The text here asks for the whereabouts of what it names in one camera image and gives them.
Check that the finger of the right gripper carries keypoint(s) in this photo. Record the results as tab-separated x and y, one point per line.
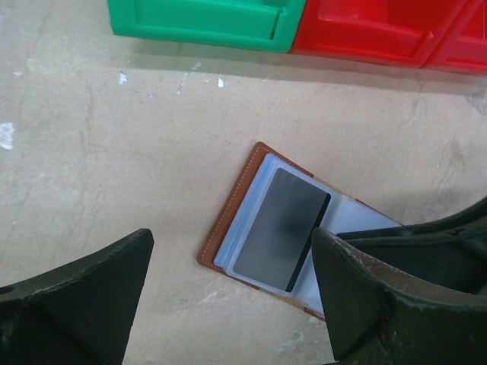
455	259
461	218

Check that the brown leather card holder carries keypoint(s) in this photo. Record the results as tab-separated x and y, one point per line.
226	238

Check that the black card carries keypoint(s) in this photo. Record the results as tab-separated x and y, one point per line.
276	246

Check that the green plastic bin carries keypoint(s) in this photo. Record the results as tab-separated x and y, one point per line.
257	25

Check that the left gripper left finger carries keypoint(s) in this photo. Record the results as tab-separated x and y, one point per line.
79	313

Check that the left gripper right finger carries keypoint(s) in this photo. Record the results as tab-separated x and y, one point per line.
378	314

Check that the red plastic bin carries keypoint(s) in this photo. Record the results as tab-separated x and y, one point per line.
463	47
399	33

